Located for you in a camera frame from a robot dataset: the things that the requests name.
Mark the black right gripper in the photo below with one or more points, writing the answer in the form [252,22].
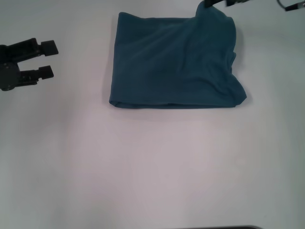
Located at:
[238,2]

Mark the teal t-shirt with pink lettering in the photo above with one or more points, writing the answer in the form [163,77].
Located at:
[155,66]

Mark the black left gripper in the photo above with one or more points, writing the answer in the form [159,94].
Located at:
[8,77]

